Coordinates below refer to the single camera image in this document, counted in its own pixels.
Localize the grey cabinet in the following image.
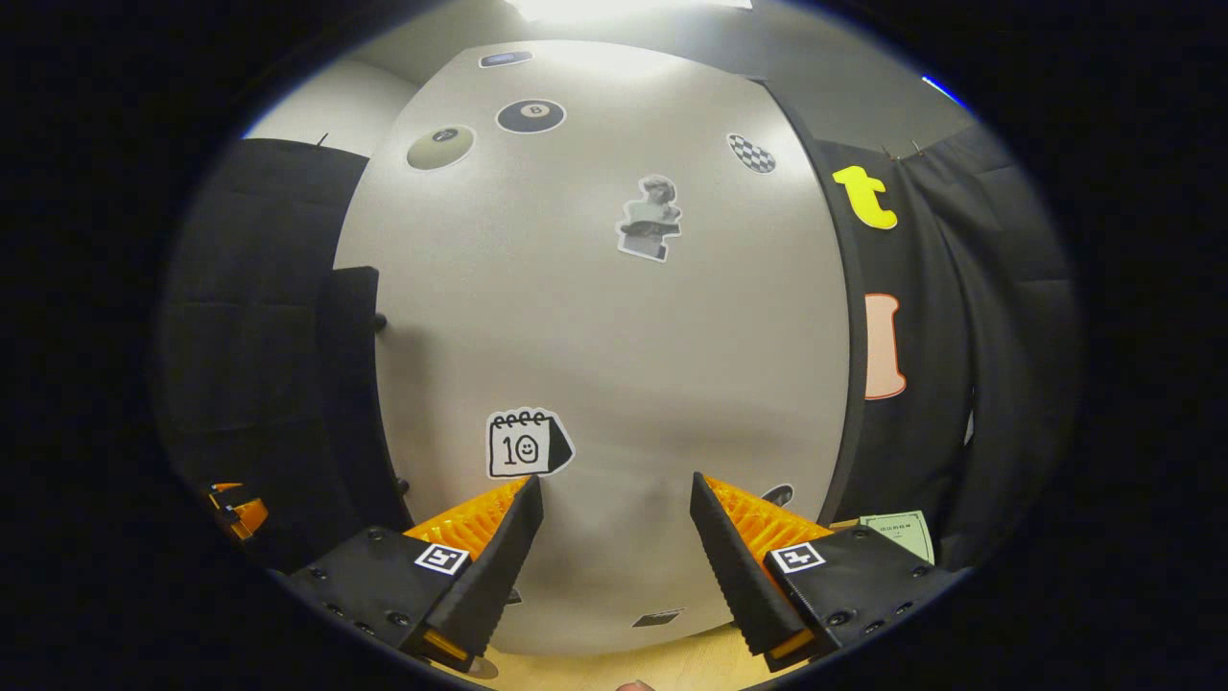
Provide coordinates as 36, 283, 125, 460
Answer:
767, 82, 869, 524

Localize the black door handle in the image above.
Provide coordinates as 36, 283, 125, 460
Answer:
317, 266, 415, 534

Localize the long ceiling light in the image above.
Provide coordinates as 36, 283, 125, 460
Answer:
504, 0, 754, 25

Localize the black backdrop cloth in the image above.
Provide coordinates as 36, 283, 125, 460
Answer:
158, 125, 1080, 577

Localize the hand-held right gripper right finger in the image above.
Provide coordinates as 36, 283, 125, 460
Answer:
691, 472, 965, 673

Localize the grey cabinet door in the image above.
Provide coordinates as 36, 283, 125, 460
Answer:
333, 40, 855, 658

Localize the green book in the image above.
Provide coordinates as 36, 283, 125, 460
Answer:
859, 511, 936, 565

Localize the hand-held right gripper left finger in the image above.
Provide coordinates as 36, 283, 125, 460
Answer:
288, 475, 545, 673

